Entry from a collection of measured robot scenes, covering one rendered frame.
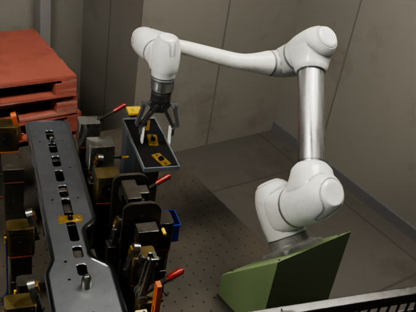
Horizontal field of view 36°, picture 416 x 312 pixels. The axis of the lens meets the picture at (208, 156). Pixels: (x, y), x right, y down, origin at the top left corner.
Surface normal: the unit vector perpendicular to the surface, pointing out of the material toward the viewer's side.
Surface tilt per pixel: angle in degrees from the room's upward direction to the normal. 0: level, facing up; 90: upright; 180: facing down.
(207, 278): 0
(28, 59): 0
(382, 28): 90
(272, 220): 89
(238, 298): 90
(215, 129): 90
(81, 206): 0
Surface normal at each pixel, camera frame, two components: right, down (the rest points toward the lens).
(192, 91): 0.55, 0.51
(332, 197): 0.50, -0.18
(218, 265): 0.15, -0.84
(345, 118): -0.82, 0.20
